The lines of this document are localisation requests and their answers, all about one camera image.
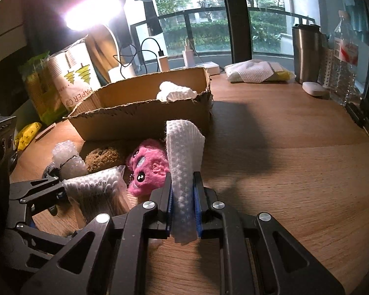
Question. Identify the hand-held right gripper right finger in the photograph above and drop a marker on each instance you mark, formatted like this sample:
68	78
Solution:
197	204

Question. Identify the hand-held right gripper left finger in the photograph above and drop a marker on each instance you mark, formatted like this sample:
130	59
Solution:
169	204

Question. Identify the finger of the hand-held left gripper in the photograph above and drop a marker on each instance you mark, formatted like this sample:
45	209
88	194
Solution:
37	189
33	236

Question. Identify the white textured cloth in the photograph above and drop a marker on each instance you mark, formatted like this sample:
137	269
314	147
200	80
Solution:
183	166

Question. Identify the bubble wrap roll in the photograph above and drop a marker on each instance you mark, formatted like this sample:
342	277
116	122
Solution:
66	159

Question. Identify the pink plush toy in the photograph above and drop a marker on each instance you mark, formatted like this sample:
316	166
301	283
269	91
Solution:
147	167

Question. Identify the cotton swab packet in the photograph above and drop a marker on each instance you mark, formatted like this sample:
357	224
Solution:
95	193

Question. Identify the brown sponge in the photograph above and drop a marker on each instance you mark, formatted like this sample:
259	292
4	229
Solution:
104	159

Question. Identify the cardboard box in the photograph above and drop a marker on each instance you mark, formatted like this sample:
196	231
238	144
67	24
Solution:
147	110

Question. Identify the white tissue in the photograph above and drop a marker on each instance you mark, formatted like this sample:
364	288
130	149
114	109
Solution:
175	92

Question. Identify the yellow packet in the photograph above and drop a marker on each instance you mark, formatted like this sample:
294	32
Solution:
26	133

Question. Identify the wooden stick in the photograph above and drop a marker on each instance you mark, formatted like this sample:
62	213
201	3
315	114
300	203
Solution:
45	131

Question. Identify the green paper cup pack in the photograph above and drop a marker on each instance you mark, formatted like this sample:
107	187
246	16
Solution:
40	89

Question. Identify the paper cup sleeve pack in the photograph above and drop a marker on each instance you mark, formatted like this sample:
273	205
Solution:
72	76

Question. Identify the white flat box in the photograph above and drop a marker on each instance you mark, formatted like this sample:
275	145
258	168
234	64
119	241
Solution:
211	67

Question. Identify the white power bank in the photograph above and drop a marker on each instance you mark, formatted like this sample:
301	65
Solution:
163	63

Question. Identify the pack of white wipes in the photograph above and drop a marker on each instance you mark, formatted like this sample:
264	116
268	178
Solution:
255	70

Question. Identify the white charger plug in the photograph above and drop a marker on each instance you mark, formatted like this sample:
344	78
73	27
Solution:
189	56

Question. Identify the small white case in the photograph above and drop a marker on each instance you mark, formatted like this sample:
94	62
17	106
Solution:
314	88

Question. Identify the desk lamp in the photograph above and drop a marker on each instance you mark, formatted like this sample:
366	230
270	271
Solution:
92	12

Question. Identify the steel tumbler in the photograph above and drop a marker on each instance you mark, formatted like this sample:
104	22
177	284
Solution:
306	53

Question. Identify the white perforated holder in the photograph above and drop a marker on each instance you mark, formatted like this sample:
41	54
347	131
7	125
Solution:
326	67

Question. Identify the clear water bottle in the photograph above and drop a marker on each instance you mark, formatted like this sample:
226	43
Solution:
346	58

